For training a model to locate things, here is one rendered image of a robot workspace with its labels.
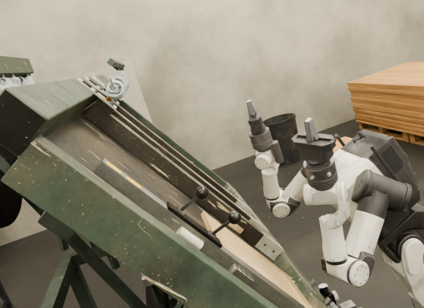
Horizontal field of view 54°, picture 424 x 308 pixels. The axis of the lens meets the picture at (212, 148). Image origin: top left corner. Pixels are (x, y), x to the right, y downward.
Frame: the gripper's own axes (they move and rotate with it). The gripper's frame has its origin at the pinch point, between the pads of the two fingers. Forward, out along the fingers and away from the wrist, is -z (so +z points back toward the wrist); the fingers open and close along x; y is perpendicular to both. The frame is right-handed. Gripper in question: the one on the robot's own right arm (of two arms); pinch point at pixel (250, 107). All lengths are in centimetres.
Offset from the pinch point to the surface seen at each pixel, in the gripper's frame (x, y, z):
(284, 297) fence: 63, 8, 39
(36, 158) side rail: 84, 43, -35
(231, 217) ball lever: 63, 15, 6
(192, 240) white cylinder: 65, 27, 8
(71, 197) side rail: 85, 41, -25
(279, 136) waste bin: -376, -25, 193
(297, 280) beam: 27, 4, 69
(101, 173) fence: 61, 43, -19
